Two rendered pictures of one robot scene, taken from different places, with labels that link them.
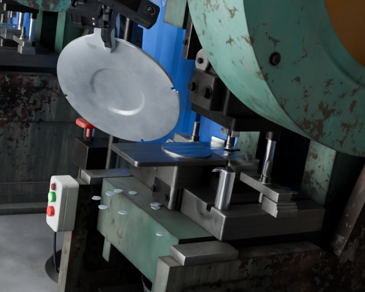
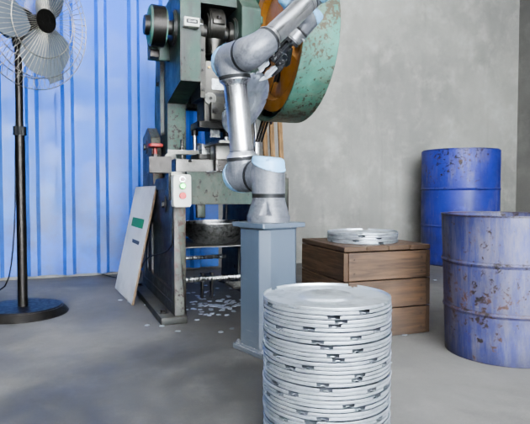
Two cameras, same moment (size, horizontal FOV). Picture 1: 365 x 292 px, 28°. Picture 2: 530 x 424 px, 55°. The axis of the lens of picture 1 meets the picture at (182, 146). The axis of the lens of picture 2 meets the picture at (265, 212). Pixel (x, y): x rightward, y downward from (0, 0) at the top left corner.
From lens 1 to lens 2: 2.61 m
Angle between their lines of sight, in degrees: 78
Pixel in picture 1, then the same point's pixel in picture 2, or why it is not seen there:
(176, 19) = (193, 77)
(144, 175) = (193, 167)
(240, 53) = (324, 73)
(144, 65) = (265, 87)
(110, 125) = not seen: hidden behind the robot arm
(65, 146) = not seen: outside the picture
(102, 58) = (253, 84)
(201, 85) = (220, 108)
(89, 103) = not seen: hidden behind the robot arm
